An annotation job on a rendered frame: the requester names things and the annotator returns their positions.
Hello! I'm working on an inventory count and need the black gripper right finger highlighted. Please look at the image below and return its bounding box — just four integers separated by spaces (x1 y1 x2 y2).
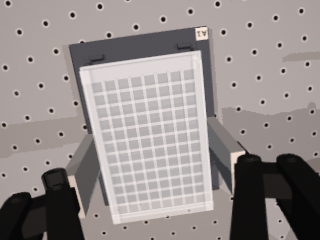
207 116 320 240

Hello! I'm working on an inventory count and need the white well plate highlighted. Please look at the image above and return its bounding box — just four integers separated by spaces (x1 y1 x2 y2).
79 51 213 224

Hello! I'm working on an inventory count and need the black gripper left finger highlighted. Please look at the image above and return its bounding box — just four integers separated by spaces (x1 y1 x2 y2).
0 134 101 240

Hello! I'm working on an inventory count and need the grey perforated base plate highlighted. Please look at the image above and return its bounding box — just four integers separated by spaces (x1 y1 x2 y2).
0 0 320 240

